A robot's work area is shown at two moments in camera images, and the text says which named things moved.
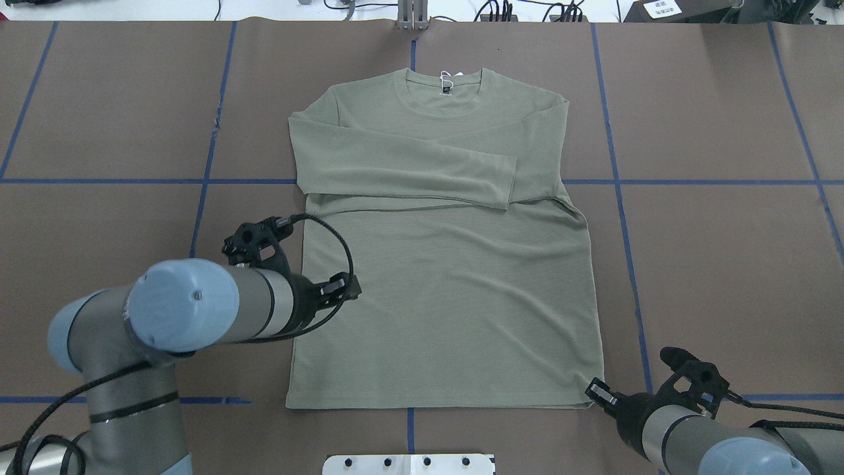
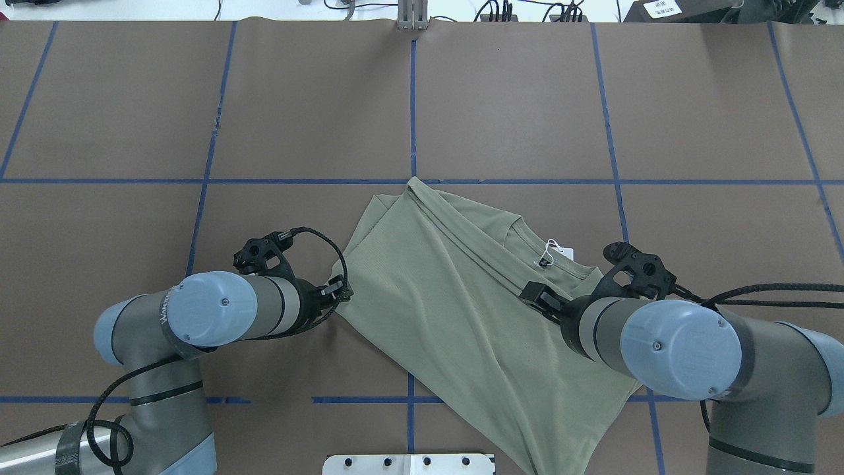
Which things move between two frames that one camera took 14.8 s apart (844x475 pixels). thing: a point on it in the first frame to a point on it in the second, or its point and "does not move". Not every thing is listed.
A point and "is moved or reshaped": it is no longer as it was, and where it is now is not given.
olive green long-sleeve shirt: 442,192 is moved or reshaped
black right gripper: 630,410 to 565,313
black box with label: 679,11 does not move
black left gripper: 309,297 does not move
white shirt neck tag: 446,84 to 568,253
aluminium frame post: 413,14 does not move
